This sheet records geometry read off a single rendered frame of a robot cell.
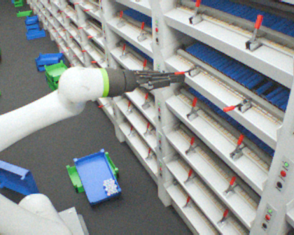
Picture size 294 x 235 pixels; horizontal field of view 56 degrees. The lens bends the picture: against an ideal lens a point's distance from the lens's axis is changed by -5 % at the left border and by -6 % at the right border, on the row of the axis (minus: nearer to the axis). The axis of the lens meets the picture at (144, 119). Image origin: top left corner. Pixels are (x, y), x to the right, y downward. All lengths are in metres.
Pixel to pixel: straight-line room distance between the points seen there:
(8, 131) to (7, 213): 0.24
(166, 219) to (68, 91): 1.10
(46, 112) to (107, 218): 0.98
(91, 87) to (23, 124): 0.24
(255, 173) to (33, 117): 0.71
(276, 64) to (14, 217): 0.79
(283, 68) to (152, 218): 1.25
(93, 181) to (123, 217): 0.31
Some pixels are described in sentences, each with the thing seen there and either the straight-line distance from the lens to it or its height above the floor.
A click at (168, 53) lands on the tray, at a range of 1.21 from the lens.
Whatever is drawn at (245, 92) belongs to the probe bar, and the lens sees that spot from 0.92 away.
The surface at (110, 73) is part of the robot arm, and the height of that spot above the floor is 1.03.
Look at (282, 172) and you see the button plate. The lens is 0.83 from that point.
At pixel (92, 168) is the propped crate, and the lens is 1.92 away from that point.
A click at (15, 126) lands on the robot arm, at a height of 0.94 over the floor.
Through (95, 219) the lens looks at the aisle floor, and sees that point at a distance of 1.78.
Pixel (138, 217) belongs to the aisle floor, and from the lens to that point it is 1.75.
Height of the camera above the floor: 1.41
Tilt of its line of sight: 35 degrees down
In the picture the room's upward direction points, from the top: 4 degrees counter-clockwise
